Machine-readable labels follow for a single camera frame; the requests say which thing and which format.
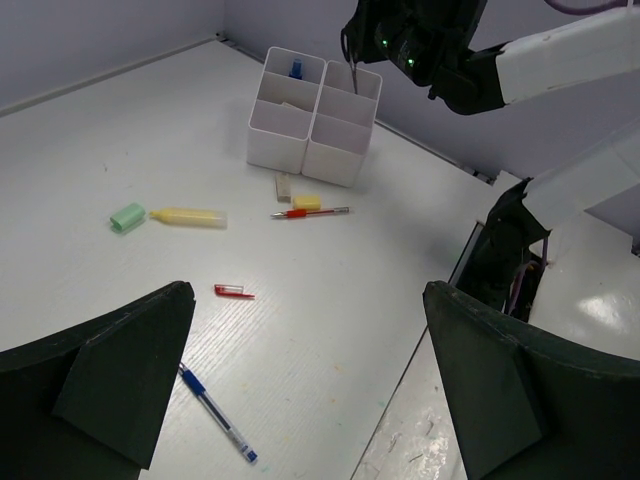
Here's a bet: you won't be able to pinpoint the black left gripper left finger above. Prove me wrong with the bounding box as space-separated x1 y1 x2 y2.
1 281 195 479

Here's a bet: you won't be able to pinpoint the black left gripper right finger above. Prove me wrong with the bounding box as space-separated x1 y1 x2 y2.
423 281 639 479

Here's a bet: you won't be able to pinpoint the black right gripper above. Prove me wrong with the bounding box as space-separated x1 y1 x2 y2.
343 0 480 80

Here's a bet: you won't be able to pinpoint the black handled scissors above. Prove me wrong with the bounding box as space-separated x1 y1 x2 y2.
340 28 358 95

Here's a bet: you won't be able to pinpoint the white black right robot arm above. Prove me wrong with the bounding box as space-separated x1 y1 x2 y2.
341 1 639 313

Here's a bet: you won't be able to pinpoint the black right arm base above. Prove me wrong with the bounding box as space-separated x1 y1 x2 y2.
454 178 550 315

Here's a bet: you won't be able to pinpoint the blue gel pen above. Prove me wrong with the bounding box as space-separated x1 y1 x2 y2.
178 362 258 464

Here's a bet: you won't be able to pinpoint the white divided organizer box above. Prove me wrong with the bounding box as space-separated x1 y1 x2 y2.
247 46 383 187

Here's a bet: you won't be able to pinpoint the red pen cap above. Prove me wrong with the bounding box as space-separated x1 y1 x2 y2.
213 284 255 300

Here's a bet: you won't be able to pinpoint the green highlighter cap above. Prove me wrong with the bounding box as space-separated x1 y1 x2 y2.
109 203 146 234

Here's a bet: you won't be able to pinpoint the yellow highlighter cap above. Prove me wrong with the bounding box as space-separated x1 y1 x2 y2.
292 195 322 211

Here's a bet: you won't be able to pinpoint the beige eraser stick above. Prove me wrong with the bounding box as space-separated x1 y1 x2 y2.
275 172 291 203

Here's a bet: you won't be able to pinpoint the yellow highlighter pen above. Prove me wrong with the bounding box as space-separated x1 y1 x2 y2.
149 207 228 229

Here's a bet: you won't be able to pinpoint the red gel pen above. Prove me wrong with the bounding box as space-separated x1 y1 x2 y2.
270 207 351 220

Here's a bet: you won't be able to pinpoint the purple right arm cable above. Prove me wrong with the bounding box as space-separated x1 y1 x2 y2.
542 0 631 16

